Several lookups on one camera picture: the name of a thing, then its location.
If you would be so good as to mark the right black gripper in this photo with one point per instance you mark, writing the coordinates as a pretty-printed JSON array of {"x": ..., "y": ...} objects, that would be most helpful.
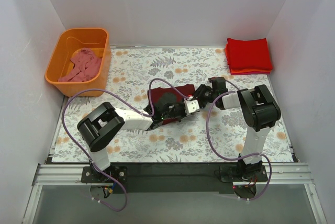
[{"x": 203, "y": 93}]

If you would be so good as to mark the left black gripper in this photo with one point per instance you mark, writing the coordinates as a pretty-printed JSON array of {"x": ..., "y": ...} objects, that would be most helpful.
[{"x": 180, "y": 108}]

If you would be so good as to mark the dark maroon t shirt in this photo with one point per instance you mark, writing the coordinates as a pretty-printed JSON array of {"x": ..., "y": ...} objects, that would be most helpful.
[{"x": 159, "y": 94}]

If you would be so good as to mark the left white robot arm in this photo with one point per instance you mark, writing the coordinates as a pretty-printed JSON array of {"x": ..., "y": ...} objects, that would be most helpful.
[{"x": 104, "y": 123}]

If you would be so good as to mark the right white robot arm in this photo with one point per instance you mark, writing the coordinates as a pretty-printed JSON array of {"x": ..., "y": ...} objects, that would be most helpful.
[{"x": 260, "y": 112}]

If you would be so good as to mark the orange folded t shirt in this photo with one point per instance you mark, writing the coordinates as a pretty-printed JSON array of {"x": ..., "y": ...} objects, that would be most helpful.
[{"x": 248, "y": 71}]

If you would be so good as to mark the floral table mat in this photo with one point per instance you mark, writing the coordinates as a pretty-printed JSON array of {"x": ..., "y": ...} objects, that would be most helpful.
[{"x": 131, "y": 72}]

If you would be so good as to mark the red folded t shirt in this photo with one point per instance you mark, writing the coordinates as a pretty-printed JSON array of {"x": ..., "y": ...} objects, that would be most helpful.
[{"x": 248, "y": 54}]

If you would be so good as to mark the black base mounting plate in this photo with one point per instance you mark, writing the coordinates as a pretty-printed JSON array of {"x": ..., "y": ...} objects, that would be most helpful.
[{"x": 171, "y": 178}]

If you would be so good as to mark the pink t shirt in basket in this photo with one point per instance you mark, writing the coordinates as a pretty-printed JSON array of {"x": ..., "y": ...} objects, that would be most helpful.
[{"x": 86, "y": 67}]

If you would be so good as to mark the orange plastic basket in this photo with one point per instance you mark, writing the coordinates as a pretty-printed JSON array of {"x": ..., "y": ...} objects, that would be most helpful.
[{"x": 69, "y": 44}]

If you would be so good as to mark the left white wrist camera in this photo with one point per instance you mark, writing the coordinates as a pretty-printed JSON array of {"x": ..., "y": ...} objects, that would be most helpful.
[{"x": 191, "y": 105}]

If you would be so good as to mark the aluminium frame rail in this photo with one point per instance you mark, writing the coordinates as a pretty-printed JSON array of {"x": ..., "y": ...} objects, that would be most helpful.
[{"x": 289, "y": 173}]

